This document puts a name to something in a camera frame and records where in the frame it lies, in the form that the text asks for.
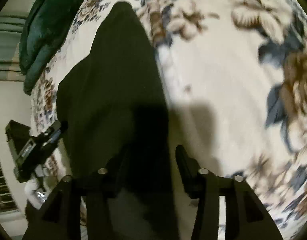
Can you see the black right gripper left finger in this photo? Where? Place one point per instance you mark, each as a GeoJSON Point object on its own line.
{"type": "Point", "coordinates": [59, 216]}

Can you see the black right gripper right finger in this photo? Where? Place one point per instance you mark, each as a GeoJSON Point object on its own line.
{"type": "Point", "coordinates": [245, 217]}

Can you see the black cloth garment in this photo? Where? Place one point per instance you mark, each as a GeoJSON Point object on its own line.
{"type": "Point", "coordinates": [117, 137]}

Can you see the white gloved left hand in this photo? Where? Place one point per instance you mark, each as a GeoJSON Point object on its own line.
{"type": "Point", "coordinates": [38, 187]}

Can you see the dark green pillow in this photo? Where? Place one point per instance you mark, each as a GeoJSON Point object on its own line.
{"type": "Point", "coordinates": [43, 34]}

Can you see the floral white bed blanket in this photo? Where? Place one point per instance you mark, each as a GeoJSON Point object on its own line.
{"type": "Point", "coordinates": [235, 77]}

